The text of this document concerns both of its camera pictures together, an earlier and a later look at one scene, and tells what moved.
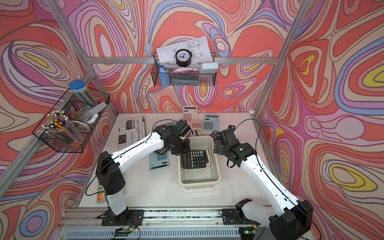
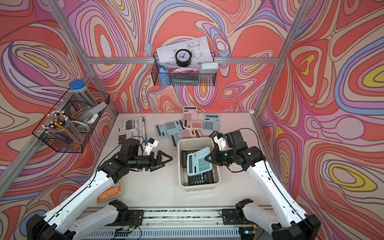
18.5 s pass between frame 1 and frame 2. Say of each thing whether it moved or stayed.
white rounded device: stayed
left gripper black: moved
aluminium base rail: stayed
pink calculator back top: stayed
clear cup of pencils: stayed
